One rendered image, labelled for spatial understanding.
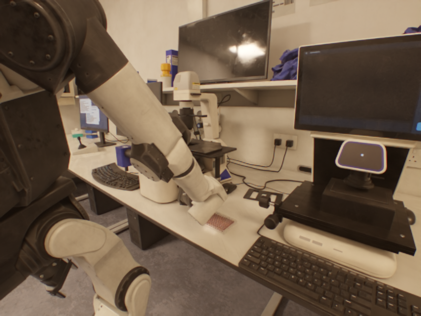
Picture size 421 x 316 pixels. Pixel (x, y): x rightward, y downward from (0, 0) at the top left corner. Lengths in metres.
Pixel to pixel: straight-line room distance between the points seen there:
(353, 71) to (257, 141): 0.82
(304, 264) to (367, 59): 0.58
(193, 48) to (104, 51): 1.26
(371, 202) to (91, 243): 0.72
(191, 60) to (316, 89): 1.02
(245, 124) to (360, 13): 0.85
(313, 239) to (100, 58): 0.64
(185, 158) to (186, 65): 1.21
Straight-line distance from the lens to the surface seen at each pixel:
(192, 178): 0.48
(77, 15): 0.34
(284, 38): 1.52
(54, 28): 0.30
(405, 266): 0.77
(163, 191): 0.86
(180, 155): 0.44
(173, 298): 1.52
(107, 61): 0.35
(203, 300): 1.49
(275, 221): 0.63
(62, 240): 0.55
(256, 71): 1.26
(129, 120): 0.37
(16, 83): 0.42
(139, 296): 0.81
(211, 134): 1.12
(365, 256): 0.66
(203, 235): 0.70
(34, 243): 0.56
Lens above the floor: 1.16
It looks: 15 degrees down
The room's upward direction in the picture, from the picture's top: straight up
